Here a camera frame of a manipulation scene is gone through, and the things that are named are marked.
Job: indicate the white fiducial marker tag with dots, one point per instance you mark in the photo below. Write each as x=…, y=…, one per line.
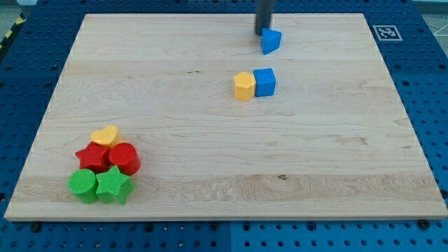
x=385, y=32

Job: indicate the light wooden board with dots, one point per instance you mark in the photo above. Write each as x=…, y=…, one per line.
x=333, y=143

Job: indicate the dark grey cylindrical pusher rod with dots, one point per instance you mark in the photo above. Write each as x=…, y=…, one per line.
x=263, y=15

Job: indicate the green star block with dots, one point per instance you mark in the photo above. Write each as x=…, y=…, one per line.
x=114, y=186

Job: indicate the green cylinder block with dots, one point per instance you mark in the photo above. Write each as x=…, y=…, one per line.
x=83, y=185

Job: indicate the blue triangle block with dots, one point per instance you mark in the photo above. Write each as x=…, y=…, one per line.
x=270, y=41

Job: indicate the red cylinder block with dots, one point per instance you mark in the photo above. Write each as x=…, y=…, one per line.
x=125, y=157

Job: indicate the yellow heart block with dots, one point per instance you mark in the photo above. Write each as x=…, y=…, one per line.
x=108, y=137

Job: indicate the yellow hexagon block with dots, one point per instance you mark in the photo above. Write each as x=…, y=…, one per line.
x=244, y=86

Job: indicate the red star block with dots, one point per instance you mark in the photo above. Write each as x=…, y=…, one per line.
x=94, y=157

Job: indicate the blue cube block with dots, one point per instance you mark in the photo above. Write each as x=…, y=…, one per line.
x=265, y=82

